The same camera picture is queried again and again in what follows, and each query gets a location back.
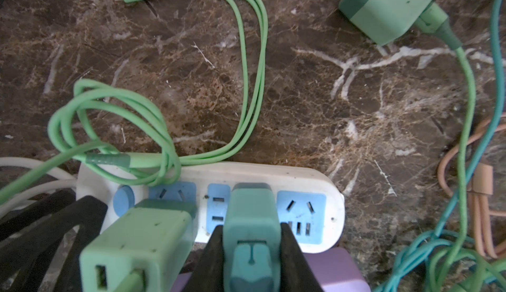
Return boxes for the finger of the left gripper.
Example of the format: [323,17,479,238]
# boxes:
[1,189,76,241]
[1,196,108,291]

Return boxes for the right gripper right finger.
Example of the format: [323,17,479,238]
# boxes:
[279,223,323,292]

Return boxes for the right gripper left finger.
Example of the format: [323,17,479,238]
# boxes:
[182,226,225,292]

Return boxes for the teal charger plug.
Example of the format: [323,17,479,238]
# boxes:
[222,183,281,291]

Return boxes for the light green charger plug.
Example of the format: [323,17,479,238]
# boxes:
[79,199,198,291]

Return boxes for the white blue power strip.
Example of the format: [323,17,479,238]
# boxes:
[76,161,345,253]

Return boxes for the light green charger cable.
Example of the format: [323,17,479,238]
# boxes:
[0,0,270,206]

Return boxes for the darker green charger plug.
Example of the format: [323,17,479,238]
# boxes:
[338,0,444,47]

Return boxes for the purple power strip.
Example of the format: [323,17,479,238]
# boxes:
[171,248,370,291]

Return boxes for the white power strip cable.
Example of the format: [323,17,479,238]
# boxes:
[0,156,78,214]

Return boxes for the tangled green teal cables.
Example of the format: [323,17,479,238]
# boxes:
[371,0,506,292]

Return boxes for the pink charger cable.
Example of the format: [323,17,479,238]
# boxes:
[436,113,506,260]

